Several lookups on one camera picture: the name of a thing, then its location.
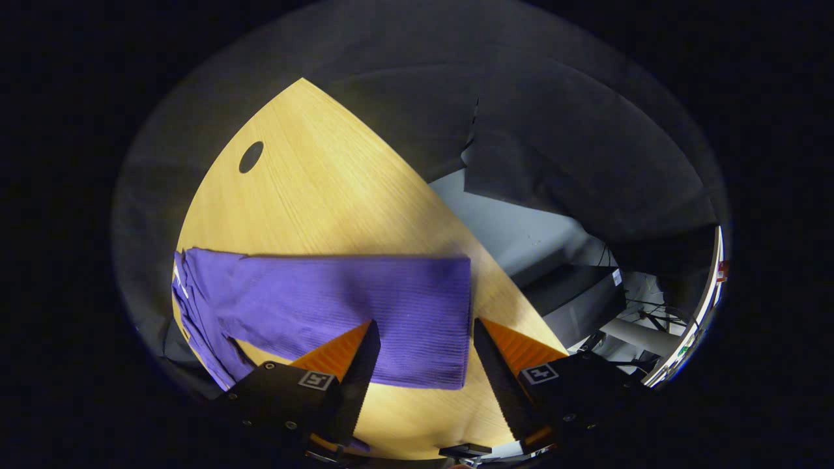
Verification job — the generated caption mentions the black box under table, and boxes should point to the black box under table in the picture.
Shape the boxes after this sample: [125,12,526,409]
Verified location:
[521,264,629,349]

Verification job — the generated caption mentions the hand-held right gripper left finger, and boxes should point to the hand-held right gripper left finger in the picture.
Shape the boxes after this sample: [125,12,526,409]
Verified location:
[215,319,382,457]

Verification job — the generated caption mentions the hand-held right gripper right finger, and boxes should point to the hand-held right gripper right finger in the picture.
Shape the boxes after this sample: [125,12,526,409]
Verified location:
[474,318,646,457]

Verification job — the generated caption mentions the purple shirt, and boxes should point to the purple shirt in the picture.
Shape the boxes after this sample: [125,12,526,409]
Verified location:
[171,248,472,453]

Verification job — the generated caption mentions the black cables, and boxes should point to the black cables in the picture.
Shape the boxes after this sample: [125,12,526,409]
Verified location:
[622,296,691,330]

